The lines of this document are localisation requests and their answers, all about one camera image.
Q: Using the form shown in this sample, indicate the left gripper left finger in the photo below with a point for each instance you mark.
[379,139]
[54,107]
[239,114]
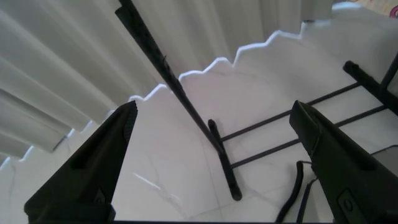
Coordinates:
[84,180]

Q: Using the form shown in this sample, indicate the black clothes rack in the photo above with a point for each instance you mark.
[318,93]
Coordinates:
[152,46]

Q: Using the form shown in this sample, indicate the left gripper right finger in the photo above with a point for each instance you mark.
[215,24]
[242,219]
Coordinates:
[351,180]

